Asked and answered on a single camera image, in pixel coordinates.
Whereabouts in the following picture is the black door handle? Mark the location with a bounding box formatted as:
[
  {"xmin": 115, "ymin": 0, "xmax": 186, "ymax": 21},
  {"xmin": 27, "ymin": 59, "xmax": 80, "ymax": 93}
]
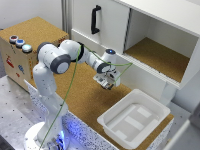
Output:
[{"xmin": 90, "ymin": 4, "xmax": 102, "ymax": 35}]

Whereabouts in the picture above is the blue button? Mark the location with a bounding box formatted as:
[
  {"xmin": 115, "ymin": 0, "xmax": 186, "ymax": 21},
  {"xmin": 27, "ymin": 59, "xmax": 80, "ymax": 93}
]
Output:
[{"xmin": 15, "ymin": 38, "xmax": 26, "ymax": 49}]

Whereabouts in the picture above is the green cable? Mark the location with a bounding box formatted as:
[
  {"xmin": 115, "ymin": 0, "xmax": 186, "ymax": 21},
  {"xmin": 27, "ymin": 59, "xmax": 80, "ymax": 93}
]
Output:
[{"xmin": 38, "ymin": 45, "xmax": 133, "ymax": 149}]

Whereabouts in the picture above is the green button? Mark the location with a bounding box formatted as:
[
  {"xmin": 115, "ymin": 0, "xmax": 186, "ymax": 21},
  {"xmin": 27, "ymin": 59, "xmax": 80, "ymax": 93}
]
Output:
[{"xmin": 21, "ymin": 43, "xmax": 34, "ymax": 54}]

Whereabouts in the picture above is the red button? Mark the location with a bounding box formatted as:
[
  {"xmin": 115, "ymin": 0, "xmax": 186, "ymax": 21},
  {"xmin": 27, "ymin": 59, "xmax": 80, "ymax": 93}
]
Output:
[{"xmin": 9, "ymin": 35, "xmax": 19, "ymax": 45}]

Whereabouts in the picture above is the wooden drawer box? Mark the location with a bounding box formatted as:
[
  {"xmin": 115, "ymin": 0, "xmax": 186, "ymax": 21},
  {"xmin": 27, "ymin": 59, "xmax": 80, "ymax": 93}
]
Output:
[{"xmin": 0, "ymin": 16, "xmax": 70, "ymax": 92}]

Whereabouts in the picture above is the white cabinet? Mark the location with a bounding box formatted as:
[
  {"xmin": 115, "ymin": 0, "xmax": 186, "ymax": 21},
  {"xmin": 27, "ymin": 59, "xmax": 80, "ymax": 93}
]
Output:
[{"xmin": 70, "ymin": 0, "xmax": 200, "ymax": 108}]

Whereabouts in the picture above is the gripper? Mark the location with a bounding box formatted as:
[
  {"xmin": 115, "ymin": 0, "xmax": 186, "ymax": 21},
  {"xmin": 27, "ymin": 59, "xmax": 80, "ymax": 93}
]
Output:
[{"xmin": 93, "ymin": 71, "xmax": 121, "ymax": 91}]

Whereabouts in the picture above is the white plastic box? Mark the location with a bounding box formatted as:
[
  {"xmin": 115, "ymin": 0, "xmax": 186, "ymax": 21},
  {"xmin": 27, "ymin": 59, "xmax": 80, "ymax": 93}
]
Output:
[{"xmin": 96, "ymin": 88, "xmax": 172, "ymax": 150}]

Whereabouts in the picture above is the white sliding door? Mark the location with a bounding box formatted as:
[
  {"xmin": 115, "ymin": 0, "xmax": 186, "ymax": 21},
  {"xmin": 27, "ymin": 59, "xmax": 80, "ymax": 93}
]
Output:
[{"xmin": 71, "ymin": 0, "xmax": 131, "ymax": 55}]

